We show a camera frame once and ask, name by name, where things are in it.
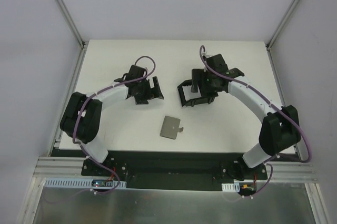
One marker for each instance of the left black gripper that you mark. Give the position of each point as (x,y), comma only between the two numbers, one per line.
(147,92)

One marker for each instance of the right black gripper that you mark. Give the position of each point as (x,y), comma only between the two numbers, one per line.
(199,89)

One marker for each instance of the black plastic card box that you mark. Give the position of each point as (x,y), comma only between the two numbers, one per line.
(190,99)

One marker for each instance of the grey leather card holder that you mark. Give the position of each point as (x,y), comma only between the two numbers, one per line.
(171,127)

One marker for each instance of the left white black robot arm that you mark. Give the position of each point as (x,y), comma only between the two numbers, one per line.
(82,117)

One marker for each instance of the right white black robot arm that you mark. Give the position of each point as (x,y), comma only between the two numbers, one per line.
(280,125)

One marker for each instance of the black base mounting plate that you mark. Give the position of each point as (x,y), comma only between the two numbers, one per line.
(194,171)

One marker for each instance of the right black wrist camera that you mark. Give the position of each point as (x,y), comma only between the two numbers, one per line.
(217,63)

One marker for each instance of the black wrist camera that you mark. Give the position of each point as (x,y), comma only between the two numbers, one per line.
(135,73)
(217,63)

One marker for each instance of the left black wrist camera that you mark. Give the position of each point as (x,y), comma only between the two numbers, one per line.
(135,73)

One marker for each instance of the left aluminium frame post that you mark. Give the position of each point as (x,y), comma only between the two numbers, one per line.
(70,22)

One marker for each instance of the aluminium frame post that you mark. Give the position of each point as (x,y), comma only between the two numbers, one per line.
(283,22)
(70,22)

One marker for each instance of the right aluminium frame post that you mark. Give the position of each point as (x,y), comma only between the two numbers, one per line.
(283,22)

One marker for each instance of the right white cable duct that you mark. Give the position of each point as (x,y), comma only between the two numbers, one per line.
(231,187)

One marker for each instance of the white cable duct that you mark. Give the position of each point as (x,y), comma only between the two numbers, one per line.
(81,183)
(231,187)

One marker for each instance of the left white cable duct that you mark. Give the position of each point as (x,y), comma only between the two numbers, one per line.
(81,183)

